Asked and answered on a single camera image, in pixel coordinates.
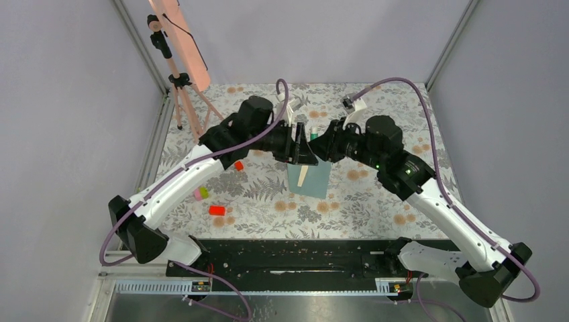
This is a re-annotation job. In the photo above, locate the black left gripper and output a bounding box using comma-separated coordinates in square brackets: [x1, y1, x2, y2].
[249, 120, 318, 164]

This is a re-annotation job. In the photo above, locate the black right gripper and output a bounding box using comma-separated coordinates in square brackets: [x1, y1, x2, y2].
[309, 117, 384, 170]

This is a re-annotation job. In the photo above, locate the small glue stick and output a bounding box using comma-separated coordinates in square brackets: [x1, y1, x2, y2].
[310, 127, 319, 141]

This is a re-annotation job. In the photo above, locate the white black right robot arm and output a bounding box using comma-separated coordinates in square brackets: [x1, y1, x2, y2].
[309, 115, 532, 308]

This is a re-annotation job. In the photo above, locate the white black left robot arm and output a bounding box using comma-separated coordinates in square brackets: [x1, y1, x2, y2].
[108, 94, 318, 276]

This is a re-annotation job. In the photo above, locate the small red cube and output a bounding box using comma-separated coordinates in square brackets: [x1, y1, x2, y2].
[234, 161, 244, 171]

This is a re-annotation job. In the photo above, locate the floral table mat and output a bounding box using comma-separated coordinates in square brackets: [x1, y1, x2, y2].
[152, 83, 460, 239]

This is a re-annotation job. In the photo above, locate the red cylinder block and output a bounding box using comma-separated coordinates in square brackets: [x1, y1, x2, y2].
[209, 205, 227, 216]

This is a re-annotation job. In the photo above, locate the pink tripod stand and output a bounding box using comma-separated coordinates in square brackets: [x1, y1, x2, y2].
[147, 15, 223, 142]

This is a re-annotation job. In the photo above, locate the pink light panel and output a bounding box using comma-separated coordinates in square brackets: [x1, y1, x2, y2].
[149, 0, 211, 92]

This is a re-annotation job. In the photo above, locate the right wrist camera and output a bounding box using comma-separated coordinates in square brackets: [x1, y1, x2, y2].
[342, 95, 368, 129]

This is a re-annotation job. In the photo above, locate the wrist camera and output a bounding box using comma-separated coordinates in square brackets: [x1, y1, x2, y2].
[342, 95, 368, 129]
[275, 93, 305, 125]

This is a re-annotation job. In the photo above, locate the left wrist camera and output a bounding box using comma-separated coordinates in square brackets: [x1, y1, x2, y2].
[275, 93, 305, 125]

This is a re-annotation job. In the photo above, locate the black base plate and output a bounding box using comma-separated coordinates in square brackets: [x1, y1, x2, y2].
[192, 239, 420, 292]

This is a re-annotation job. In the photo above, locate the white slotted cable duct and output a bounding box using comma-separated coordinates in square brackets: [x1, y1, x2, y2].
[114, 277, 401, 297]

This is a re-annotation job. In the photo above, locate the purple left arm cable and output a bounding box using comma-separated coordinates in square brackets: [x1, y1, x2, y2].
[98, 78, 290, 322]

